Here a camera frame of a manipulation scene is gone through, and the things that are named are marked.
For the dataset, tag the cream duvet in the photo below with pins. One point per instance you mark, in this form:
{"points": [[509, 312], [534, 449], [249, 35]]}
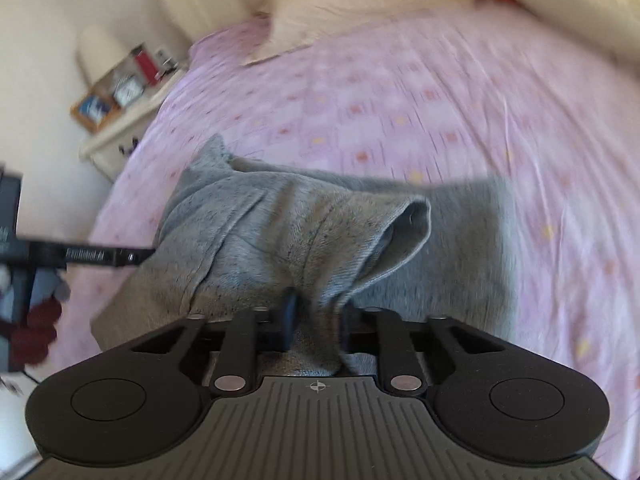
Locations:
{"points": [[565, 0]]}

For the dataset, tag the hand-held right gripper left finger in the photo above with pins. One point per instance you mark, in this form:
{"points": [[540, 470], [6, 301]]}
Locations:
{"points": [[290, 312]]}

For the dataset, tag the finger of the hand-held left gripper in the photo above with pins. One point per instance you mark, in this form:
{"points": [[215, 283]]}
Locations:
{"points": [[85, 254]]}

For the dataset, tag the pink patterned bed sheet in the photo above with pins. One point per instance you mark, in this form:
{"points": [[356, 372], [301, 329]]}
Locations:
{"points": [[400, 110]]}

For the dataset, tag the small white clock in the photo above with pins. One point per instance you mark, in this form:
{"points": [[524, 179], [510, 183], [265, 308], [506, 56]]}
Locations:
{"points": [[127, 91]]}

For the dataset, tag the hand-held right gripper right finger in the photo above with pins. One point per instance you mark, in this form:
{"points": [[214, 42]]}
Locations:
{"points": [[346, 327]]}

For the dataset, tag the cream table lamp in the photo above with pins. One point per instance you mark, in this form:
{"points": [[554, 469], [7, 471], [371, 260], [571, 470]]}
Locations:
{"points": [[100, 55]]}

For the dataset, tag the grey knitted sweater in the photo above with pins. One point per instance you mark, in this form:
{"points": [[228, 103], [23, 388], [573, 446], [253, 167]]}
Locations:
{"points": [[280, 240]]}

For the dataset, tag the dark red cloth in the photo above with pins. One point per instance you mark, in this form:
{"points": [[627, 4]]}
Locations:
{"points": [[35, 327]]}

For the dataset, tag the red box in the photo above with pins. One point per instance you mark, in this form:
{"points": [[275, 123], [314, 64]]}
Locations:
{"points": [[145, 66]]}

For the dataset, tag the cream pillow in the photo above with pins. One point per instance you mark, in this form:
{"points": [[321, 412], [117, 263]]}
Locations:
{"points": [[350, 5]]}

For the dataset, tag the white nightstand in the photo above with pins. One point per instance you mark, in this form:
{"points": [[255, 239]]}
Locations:
{"points": [[125, 120]]}

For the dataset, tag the wooden picture frame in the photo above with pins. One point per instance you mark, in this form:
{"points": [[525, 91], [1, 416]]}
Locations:
{"points": [[94, 107]]}

